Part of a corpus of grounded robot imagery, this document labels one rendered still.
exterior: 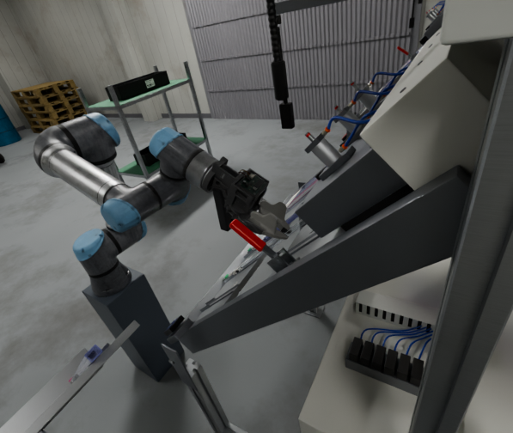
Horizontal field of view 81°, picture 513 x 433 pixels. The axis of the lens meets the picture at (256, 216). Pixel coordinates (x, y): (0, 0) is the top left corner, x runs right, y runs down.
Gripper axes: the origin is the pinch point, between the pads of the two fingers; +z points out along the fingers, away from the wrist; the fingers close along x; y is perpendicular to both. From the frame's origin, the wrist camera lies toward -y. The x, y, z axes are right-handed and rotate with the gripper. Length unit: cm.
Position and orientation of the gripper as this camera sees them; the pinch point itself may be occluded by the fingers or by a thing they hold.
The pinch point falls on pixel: (283, 234)
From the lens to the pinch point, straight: 65.7
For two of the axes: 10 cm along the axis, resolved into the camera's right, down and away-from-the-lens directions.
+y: 3.1, -6.1, -7.3
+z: 8.1, 5.7, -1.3
